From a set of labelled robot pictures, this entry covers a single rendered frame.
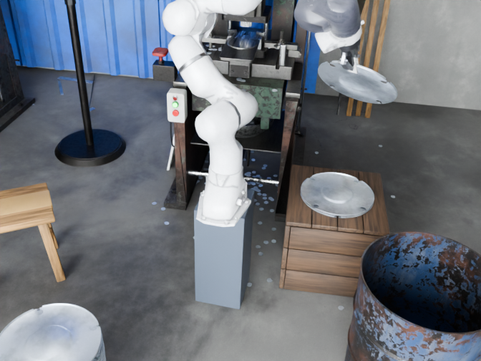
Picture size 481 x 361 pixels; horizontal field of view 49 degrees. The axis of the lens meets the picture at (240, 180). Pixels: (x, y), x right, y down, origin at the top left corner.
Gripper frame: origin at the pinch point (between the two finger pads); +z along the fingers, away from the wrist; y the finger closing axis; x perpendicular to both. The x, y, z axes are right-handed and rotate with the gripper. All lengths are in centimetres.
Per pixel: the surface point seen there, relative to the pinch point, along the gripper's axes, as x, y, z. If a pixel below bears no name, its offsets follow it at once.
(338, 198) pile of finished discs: -4, -36, 42
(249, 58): 47, 2, 25
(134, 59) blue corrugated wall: 183, 24, 143
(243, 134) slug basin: 52, -20, 63
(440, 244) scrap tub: -44, -43, 22
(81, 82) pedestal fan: 145, -22, 58
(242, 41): 58, 12, 35
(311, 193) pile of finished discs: 7, -38, 42
